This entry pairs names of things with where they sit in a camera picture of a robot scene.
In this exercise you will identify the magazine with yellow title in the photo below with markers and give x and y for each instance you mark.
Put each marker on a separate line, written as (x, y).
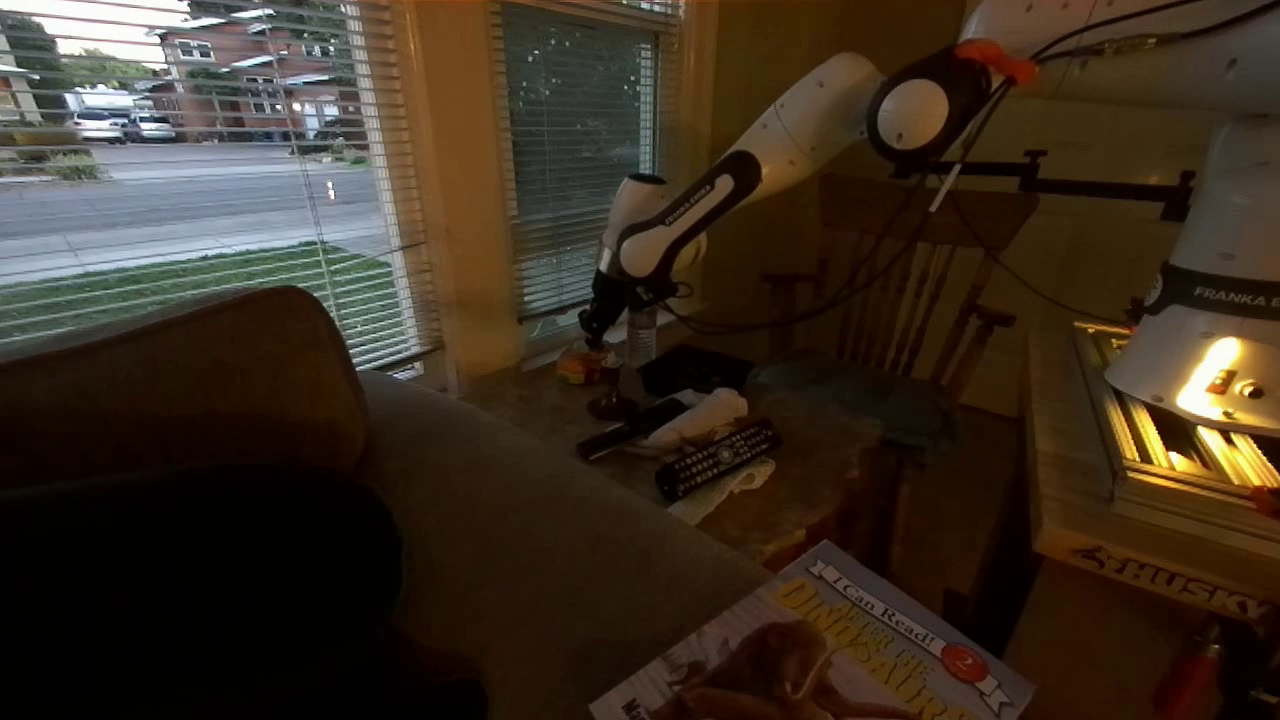
(815, 640)

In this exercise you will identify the white towel roll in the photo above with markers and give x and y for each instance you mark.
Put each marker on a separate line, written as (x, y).
(701, 416)

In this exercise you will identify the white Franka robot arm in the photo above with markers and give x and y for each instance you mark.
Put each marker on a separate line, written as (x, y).
(800, 135)

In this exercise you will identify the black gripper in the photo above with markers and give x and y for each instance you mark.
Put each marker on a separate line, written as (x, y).
(610, 310)

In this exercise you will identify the white parked van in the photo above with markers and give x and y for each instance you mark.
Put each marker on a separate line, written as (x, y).
(103, 115)

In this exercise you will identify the wooden spindle chair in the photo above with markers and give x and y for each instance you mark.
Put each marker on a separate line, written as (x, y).
(907, 307)

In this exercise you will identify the red plastic object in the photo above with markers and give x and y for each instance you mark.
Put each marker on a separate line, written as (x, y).
(1193, 672)

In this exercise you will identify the wide window blind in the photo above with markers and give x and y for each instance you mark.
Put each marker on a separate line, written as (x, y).
(200, 202)

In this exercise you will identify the grey sofa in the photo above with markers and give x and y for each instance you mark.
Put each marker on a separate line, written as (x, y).
(535, 535)

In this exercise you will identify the green lit device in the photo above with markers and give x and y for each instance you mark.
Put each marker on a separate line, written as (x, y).
(1147, 535)

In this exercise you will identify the red brick building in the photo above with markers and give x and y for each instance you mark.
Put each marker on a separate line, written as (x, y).
(252, 67)

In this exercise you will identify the slim black remote control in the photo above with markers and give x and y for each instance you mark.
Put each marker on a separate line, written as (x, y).
(627, 433)

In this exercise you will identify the dark blanket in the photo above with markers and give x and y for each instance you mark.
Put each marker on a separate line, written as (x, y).
(200, 602)

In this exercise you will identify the wide black remote control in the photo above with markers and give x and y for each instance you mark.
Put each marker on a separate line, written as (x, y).
(719, 456)

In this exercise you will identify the metal rail base plate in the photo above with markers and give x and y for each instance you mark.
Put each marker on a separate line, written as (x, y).
(1172, 433)

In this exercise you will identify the clear plastic bottle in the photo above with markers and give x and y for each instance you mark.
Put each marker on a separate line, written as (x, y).
(647, 337)

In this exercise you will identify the narrow window blind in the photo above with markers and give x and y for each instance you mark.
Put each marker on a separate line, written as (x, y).
(585, 161)

